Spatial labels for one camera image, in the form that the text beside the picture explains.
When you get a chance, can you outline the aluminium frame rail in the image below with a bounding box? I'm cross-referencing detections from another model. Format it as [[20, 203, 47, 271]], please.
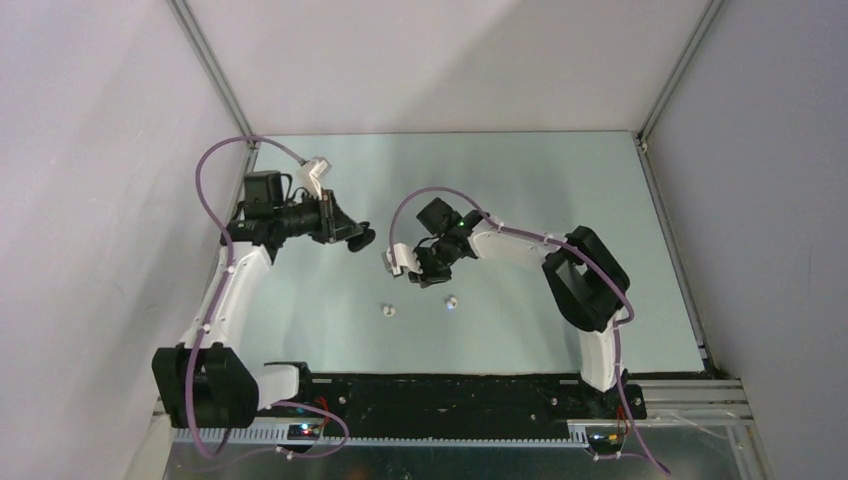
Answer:
[[153, 378, 757, 452]]

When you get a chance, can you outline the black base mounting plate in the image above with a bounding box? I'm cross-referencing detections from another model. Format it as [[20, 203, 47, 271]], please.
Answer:
[[295, 373, 647, 441]]

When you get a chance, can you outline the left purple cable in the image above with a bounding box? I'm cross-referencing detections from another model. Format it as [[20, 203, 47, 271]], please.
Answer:
[[185, 136, 350, 461]]

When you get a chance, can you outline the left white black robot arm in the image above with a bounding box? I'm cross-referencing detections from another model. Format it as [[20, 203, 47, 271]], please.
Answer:
[[152, 171, 376, 429]]

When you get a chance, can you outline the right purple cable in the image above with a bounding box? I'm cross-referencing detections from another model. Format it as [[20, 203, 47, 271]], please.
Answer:
[[388, 186, 672, 475]]

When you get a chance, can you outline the purple cable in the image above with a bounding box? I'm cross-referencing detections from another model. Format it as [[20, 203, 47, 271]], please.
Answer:
[[388, 186, 672, 475], [185, 136, 350, 461]]

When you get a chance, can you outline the black earbud charging case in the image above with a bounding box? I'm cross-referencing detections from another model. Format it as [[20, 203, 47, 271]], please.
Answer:
[[346, 228, 376, 253]]

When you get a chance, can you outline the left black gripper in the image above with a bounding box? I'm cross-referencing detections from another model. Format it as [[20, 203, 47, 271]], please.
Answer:
[[273, 188, 362, 245]]

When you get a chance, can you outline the controller board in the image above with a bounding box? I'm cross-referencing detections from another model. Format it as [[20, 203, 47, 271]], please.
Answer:
[[587, 433, 628, 459], [286, 423, 323, 444]]

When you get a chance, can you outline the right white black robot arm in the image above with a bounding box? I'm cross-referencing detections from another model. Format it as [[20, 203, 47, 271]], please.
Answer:
[[384, 198, 632, 418]]

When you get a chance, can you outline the left controller board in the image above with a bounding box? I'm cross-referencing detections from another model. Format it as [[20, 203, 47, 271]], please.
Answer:
[[286, 423, 323, 444]]

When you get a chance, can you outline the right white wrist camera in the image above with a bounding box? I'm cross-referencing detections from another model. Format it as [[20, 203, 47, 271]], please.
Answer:
[[383, 243, 420, 277]]

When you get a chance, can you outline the right controller board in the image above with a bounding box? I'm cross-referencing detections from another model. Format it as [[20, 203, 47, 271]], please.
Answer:
[[587, 433, 628, 459]]

